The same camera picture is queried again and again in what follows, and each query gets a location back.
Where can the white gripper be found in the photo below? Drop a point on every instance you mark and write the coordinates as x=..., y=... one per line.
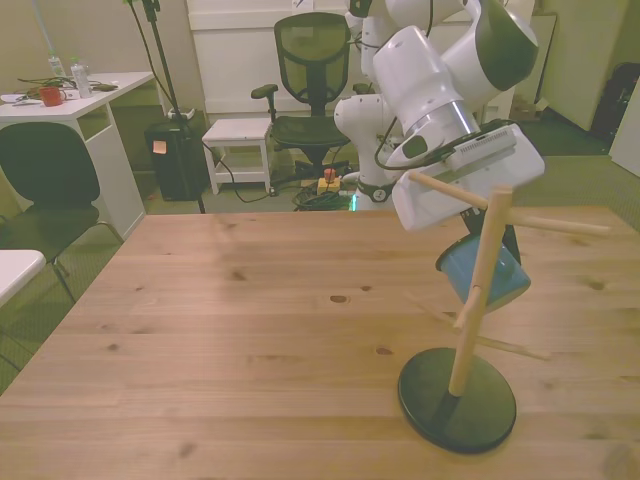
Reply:
x=450, y=200

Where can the blue enamel mug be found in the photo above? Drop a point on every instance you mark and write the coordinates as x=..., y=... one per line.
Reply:
x=460, y=280

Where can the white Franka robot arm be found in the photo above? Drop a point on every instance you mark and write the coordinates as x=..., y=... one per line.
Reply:
x=415, y=65

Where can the wooden mug tree black base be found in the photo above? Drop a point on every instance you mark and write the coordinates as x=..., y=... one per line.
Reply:
x=475, y=415

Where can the red mug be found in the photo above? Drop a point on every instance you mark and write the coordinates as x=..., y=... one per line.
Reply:
x=50, y=96

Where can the cardboard box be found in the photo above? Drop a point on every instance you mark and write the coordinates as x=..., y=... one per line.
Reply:
x=522, y=107

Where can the yellow emergency stop button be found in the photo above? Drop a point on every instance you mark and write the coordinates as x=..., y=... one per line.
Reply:
x=328, y=182

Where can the black mesh office chair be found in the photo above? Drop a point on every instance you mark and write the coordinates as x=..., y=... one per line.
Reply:
x=312, y=70

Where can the white low stool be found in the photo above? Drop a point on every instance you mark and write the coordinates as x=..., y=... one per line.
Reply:
x=237, y=131

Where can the black box with sticky note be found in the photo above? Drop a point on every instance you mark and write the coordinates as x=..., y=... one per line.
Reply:
x=175, y=165

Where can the white desk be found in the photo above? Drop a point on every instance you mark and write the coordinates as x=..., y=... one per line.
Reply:
x=100, y=95

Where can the clear plastic bottle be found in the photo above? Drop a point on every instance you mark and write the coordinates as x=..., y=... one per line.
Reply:
x=81, y=80
x=56, y=65

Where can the black plastic chair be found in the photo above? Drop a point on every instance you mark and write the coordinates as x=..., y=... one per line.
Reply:
x=45, y=170

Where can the white round-cornered table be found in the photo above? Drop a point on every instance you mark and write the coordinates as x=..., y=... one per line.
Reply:
x=17, y=270

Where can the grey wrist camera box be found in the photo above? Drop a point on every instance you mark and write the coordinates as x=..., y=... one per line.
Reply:
x=487, y=142

